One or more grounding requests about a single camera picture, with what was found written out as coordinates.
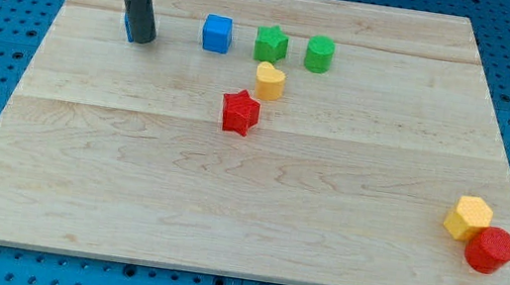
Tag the yellow heart block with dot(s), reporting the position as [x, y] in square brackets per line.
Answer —
[269, 82]

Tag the red cylinder block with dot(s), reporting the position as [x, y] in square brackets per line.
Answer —
[488, 251]

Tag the blue cube block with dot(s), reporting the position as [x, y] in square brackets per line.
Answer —
[217, 33]

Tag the red star block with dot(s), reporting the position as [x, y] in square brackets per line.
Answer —
[240, 112]

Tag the green star block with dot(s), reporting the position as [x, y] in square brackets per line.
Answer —
[270, 44]

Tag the blue block behind stylus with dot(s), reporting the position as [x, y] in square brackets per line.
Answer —
[128, 28]

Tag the green cylinder block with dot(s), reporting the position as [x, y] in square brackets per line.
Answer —
[319, 54]

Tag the light wooden board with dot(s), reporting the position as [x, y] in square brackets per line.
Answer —
[115, 151]

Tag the yellow hexagon block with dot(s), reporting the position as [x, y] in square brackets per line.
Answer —
[468, 217]

